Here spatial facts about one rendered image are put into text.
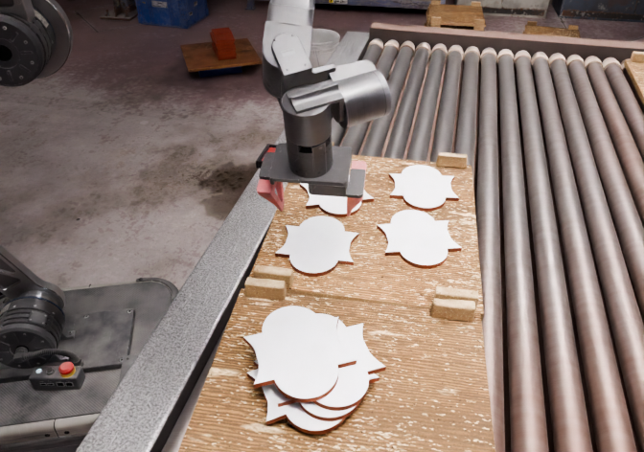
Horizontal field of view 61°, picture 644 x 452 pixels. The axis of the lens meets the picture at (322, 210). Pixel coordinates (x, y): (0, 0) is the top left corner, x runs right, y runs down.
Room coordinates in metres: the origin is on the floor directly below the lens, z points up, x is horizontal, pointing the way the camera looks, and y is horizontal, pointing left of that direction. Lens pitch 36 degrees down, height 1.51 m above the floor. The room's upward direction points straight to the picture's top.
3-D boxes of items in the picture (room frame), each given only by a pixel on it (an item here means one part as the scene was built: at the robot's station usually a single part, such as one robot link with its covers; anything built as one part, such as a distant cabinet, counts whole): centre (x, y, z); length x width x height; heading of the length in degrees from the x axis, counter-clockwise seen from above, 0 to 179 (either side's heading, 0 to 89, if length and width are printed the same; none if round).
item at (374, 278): (0.77, -0.09, 0.93); 0.41 x 0.35 x 0.02; 170
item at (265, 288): (0.58, 0.08, 0.95); 0.06 x 0.02 x 0.03; 81
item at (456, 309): (0.54, -0.18, 0.95); 0.06 x 0.02 x 0.03; 81
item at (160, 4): (4.96, 1.31, 0.19); 0.50 x 0.41 x 0.37; 72
